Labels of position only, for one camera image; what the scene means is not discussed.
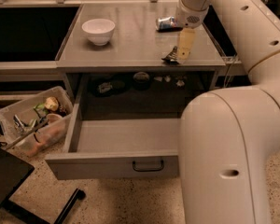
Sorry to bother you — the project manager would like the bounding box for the clear plastic storage bin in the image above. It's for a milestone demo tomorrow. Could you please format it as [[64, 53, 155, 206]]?
[[0, 86, 73, 156]]

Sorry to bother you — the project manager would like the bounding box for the black drawer handle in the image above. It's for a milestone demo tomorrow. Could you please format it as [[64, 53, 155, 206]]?
[[132, 161, 164, 173]]

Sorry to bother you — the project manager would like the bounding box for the dark round container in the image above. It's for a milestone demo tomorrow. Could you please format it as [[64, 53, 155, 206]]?
[[133, 72, 150, 91]]

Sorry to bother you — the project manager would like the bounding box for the grey metal cabinet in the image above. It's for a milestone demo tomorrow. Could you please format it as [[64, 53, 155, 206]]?
[[57, 0, 225, 88]]

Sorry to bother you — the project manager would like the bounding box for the grey open top drawer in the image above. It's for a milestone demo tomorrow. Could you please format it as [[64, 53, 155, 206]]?
[[46, 75, 190, 179]]

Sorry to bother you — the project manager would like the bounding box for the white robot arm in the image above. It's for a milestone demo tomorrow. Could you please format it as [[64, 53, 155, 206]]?
[[176, 0, 280, 224]]

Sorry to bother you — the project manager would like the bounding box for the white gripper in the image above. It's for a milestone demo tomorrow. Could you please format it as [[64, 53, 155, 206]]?
[[175, 0, 208, 60]]

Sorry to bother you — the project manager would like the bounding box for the yellow sponge in bin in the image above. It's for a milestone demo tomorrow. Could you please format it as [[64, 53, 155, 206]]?
[[44, 97, 59, 111]]

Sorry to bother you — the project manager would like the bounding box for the white ceramic bowl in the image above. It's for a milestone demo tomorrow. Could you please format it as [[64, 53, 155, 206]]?
[[81, 19, 116, 46]]

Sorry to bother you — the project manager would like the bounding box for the white hanging cable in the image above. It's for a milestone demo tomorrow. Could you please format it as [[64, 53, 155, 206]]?
[[222, 58, 241, 87]]

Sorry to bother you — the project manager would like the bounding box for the black chair base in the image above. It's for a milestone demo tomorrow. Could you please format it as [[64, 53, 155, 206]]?
[[0, 148, 87, 224]]

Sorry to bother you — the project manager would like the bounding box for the crumpled white paper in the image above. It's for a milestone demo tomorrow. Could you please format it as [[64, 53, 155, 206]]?
[[175, 79, 185, 88]]

